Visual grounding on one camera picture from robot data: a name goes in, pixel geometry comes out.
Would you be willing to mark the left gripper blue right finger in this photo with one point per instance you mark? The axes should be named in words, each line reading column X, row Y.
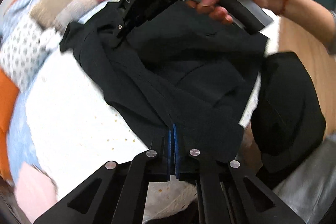
column 227, row 191

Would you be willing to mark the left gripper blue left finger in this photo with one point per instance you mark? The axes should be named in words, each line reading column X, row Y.
column 115, row 193

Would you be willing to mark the black coat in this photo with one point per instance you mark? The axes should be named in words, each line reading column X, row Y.
column 181, row 72

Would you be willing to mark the person right forearm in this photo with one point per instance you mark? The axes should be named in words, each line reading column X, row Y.
column 315, row 19

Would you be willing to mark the cream eyelet blanket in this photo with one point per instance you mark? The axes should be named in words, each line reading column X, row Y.
column 75, row 131

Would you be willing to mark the pink folded garment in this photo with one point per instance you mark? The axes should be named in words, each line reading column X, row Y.
column 35, row 192

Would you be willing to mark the light blue bed sheet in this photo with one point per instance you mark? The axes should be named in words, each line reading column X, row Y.
column 20, row 146

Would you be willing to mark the beige patchwork pillow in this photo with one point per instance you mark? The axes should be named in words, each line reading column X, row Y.
column 58, row 13

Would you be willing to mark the floral white pillow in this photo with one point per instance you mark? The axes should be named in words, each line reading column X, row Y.
column 25, row 44

